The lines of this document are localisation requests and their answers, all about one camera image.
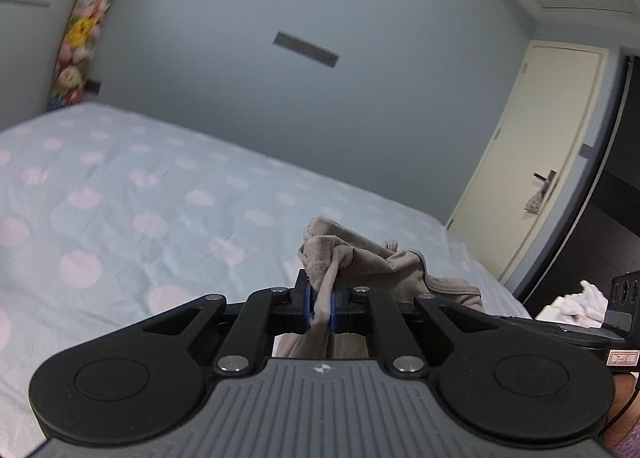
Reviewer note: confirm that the column of plush toys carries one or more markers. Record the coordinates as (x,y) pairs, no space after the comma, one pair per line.
(80,33)

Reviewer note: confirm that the person's right forearm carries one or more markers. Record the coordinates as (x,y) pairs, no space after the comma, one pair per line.
(627,438)

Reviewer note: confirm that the taupe shirt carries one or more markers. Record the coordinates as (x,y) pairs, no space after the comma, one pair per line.
(370,258)

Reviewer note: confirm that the white cloth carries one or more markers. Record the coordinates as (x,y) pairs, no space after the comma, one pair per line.
(585,303)

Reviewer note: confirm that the dark wall slot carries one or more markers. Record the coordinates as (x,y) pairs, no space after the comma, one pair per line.
(305,48)

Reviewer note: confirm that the polka dot bed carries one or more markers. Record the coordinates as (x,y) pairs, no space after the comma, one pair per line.
(125,188)

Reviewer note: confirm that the cream door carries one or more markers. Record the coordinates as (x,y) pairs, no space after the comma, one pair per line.
(540,138)

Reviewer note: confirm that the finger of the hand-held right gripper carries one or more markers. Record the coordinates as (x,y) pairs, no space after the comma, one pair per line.
(520,324)

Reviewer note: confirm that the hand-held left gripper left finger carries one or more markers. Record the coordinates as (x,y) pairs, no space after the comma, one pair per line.
(302,308)

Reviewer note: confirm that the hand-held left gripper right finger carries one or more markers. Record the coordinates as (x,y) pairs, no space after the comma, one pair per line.
(336,323)

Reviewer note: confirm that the ceiling air vent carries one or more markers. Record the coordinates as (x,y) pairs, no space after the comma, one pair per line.
(580,1)

